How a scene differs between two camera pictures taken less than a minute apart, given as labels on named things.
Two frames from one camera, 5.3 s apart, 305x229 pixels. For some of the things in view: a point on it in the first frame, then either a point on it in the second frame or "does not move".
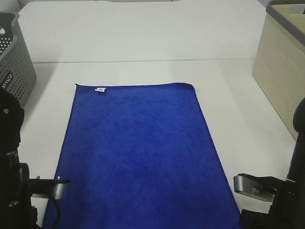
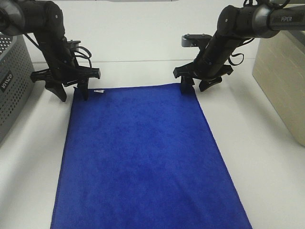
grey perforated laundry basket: x=17 y=68 does not move
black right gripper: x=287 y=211 to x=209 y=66
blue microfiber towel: x=141 y=156 does not move
